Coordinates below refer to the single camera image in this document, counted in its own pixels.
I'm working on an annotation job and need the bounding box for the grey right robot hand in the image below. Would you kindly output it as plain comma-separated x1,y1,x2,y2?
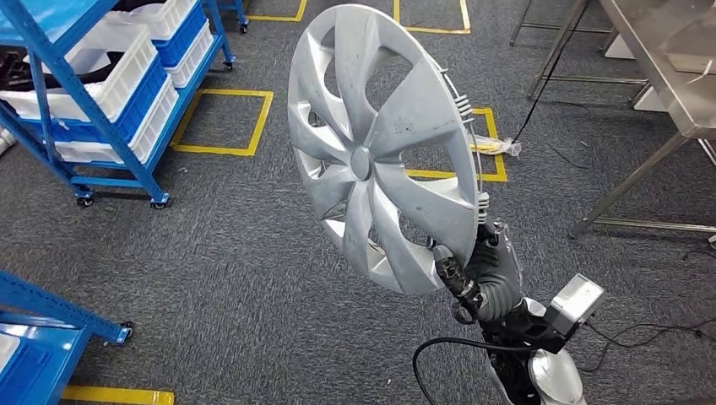
431,219,524,318

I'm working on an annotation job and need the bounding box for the silver plastic wheel hubcap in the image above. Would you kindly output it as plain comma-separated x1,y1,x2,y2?
287,4,491,296

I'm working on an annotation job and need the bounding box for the blue wheeled shelf rack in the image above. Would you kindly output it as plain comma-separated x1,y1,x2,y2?
0,0,251,211
0,271,135,405

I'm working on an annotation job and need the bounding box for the black rubber part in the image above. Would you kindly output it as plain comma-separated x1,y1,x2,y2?
0,49,125,90

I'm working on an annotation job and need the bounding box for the yellow floor tape square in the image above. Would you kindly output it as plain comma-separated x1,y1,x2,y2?
393,0,472,35
245,0,309,24
404,107,509,184

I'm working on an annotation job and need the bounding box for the clear plastic bag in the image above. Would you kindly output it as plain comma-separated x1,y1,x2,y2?
469,135,523,158

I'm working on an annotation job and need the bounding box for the white box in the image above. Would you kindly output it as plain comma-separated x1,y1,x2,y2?
603,32,637,61
633,84,674,114

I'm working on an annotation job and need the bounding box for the stainless steel table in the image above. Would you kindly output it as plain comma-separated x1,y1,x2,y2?
567,0,716,241

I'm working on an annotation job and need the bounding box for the blue plastic bin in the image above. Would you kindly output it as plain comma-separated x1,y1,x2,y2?
0,341,54,405
24,52,169,143
149,3,209,69

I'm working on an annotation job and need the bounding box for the large white plastic bin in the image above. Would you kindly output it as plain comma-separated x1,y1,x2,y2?
0,22,159,123

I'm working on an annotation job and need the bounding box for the black camera cable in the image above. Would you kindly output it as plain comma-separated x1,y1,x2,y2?
412,337,538,405

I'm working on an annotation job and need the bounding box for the thin black cable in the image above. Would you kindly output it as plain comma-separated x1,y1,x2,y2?
578,317,716,375
512,0,591,143

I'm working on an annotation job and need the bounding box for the steel table frame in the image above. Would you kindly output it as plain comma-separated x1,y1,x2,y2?
507,0,653,103

